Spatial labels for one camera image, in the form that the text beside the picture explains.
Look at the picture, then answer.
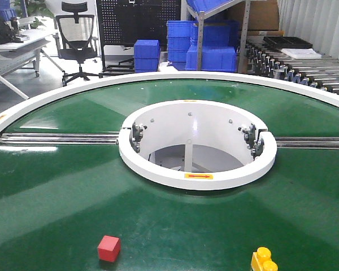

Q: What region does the red cube block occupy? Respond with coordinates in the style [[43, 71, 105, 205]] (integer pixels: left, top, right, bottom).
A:
[[97, 235, 121, 263]]

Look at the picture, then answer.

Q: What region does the yellow studded toy brick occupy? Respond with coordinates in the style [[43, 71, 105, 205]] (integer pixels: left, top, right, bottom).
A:
[[251, 247, 279, 271]]

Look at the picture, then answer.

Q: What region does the small blue bin stack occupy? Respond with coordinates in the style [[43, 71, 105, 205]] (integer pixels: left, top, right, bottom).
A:
[[134, 40, 160, 73]]

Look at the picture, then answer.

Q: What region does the tall blue bin stack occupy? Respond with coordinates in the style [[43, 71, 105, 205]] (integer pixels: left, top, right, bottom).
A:
[[167, 20, 192, 70]]

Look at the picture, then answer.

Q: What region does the large blue crate under rack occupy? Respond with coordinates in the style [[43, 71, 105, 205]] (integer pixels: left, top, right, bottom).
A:
[[185, 46, 237, 72]]

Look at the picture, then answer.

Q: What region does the roller conveyor line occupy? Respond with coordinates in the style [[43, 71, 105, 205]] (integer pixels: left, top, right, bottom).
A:
[[246, 36, 339, 95]]

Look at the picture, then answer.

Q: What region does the black perforated pegboard panel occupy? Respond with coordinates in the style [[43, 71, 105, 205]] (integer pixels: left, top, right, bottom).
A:
[[96, 0, 181, 75]]

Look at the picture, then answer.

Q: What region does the black mesh office chair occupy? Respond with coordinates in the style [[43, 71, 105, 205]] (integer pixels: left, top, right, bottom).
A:
[[55, 1, 103, 87]]

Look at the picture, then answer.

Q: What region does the black compartment tray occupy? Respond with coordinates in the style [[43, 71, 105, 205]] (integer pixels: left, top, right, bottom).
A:
[[263, 36, 312, 49]]

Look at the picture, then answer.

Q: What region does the white outer conveyor rim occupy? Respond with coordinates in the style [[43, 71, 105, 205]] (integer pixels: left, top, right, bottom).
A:
[[0, 72, 339, 137]]

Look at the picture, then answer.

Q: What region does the white folding desk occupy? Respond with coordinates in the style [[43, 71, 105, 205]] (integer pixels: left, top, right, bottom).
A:
[[0, 29, 65, 100]]

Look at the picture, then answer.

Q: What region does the white inner conveyor ring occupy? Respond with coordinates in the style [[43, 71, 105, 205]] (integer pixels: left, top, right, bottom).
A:
[[118, 99, 278, 191]]

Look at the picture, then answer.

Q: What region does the grey metal rack frame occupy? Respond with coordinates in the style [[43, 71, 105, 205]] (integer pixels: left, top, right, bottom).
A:
[[183, 0, 251, 72]]

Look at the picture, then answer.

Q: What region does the steel rail strip right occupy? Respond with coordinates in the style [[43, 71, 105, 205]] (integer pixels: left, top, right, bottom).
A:
[[275, 137, 339, 150]]

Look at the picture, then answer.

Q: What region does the steel rail strip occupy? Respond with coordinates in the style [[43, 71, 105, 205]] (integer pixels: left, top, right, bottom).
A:
[[0, 132, 119, 145], [275, 137, 339, 150]]

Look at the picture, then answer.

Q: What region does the steel rail strip left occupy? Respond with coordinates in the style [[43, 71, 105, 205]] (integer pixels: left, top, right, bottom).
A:
[[0, 132, 119, 145]]

